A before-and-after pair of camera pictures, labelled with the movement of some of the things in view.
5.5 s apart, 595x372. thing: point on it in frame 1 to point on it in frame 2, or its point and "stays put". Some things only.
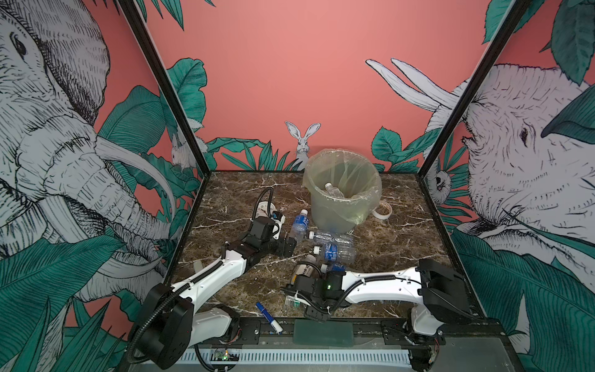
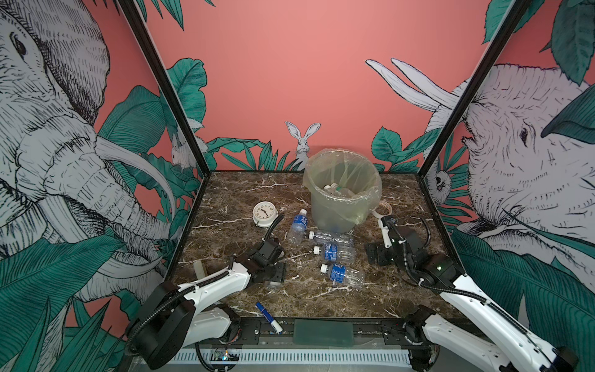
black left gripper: [280, 249] to [280, 272]
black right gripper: [314, 315] to [380, 257]
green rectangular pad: [326, 333] stays put
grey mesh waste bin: [345, 187] stays put
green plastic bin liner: [345, 187] stays put
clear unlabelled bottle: [325, 237] stays put
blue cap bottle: [300, 225] stays put
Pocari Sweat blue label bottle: [336, 253] stays put
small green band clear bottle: [292, 304] to [273, 285]
